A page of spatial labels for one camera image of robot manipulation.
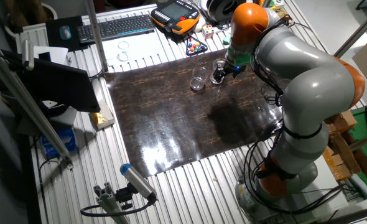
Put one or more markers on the clear glass beaker cup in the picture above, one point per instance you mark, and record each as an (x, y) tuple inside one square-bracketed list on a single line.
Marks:
[(198, 77)]

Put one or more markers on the silver camera with blue end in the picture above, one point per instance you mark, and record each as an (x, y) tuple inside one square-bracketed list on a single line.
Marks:
[(137, 180)]

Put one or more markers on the black mouse pad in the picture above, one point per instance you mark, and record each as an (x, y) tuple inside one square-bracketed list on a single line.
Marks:
[(53, 40)]

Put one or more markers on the grey metal post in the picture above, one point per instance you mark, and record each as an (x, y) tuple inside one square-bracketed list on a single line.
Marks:
[(357, 31)]

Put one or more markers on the triangle rack of coloured balls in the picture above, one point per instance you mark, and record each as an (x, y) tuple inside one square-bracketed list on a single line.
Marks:
[(196, 48)]

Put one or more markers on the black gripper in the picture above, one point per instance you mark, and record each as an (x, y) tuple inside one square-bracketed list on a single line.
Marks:
[(234, 70)]

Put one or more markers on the white flat board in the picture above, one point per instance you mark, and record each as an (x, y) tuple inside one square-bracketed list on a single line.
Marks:
[(329, 186)]

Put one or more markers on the colourful puzzle cube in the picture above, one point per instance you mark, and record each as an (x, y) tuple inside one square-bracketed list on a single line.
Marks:
[(207, 31)]

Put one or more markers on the black keyboard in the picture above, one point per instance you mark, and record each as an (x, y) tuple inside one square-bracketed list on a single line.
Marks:
[(118, 28)]

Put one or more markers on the dark marble pattern mat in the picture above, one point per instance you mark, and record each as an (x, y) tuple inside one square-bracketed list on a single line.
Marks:
[(158, 109)]

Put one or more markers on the black filament spool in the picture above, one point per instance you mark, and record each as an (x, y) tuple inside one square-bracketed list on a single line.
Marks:
[(224, 9)]

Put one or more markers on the white box with gold foil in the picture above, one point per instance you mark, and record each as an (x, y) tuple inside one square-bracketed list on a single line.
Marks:
[(101, 118)]

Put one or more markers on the green felt toy table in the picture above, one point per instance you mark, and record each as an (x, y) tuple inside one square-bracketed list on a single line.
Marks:
[(360, 130)]

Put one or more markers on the blue tissue pack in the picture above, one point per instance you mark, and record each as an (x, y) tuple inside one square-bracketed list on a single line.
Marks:
[(59, 143)]

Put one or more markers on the aluminium frame post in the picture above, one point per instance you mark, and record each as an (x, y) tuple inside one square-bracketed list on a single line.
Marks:
[(95, 37)]

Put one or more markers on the green wrist adapter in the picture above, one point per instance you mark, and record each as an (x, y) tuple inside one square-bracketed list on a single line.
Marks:
[(244, 59)]

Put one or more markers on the white round object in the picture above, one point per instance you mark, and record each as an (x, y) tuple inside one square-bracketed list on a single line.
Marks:
[(199, 26)]

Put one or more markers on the white paper sheet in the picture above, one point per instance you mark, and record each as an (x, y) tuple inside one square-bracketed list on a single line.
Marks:
[(57, 54)]

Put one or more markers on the slanted aluminium beam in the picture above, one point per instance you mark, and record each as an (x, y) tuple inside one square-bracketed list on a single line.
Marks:
[(25, 102)]

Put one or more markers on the silver camera on beam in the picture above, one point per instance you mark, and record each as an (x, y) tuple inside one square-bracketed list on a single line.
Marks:
[(28, 56)]

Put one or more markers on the aluminium camera mount profile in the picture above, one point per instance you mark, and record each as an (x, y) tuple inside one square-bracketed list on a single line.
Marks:
[(107, 199)]

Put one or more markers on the small green block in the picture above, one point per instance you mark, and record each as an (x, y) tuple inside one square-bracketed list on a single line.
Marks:
[(227, 40)]

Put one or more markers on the grey computer mouse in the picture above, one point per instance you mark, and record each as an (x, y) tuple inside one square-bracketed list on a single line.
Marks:
[(65, 32)]

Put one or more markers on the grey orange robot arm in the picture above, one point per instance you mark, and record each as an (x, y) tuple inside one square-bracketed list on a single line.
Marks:
[(311, 77)]

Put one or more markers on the black monitor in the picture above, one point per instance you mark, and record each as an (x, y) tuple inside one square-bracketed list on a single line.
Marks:
[(62, 84)]

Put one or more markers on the orange black teach pendant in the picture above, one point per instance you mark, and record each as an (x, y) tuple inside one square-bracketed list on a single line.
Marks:
[(174, 12)]

